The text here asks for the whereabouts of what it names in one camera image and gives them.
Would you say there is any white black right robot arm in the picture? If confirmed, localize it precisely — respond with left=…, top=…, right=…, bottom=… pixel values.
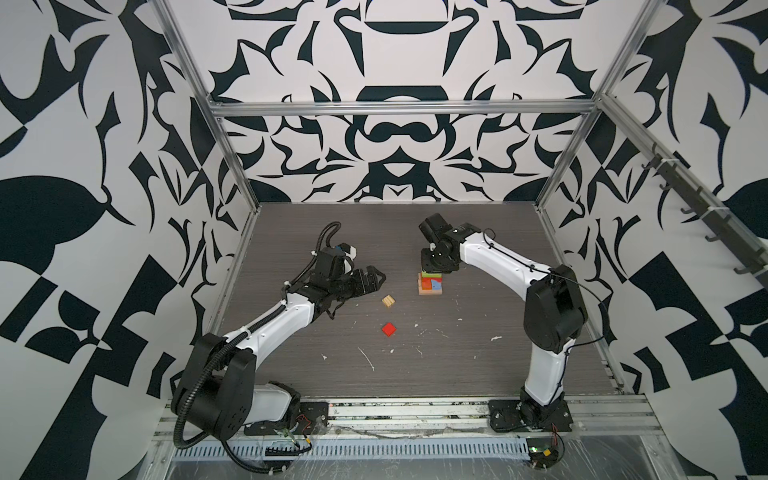
left=419, top=214, right=588, bottom=416

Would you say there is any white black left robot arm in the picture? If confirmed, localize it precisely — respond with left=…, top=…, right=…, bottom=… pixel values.
left=171, top=266, right=386, bottom=449

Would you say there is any small red cube block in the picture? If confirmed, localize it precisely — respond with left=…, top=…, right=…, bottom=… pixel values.
left=382, top=323, right=397, bottom=337

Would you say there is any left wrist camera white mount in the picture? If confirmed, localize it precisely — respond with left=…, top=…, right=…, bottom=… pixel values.
left=335, top=243, right=357, bottom=273

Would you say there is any black corrugated cable conduit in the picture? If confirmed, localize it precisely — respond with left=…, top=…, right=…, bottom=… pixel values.
left=170, top=293, right=301, bottom=450

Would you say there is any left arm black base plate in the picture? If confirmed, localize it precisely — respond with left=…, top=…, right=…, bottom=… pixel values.
left=244, top=401, right=329, bottom=436

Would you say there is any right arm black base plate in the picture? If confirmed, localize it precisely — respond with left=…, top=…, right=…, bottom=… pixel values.
left=488, top=395, right=573, bottom=433

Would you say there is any white slotted cable duct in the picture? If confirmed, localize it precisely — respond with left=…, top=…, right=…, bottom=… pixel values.
left=170, top=437, right=532, bottom=462

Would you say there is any aluminium horizontal frame bar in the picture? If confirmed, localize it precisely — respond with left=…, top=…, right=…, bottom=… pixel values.
left=209, top=99, right=595, bottom=118

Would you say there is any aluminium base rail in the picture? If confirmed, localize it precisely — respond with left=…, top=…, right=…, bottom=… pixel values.
left=155, top=395, right=661, bottom=437

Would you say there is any aluminium corner frame post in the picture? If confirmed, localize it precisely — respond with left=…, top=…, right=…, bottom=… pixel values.
left=149, top=0, right=260, bottom=211

